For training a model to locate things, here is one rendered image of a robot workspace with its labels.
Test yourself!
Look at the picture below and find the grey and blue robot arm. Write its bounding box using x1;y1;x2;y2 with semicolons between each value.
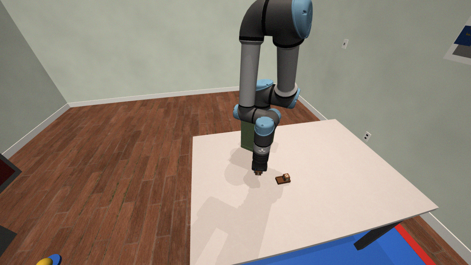
233;0;313;148

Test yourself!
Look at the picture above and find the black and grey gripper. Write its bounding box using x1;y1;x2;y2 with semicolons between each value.
252;144;271;174

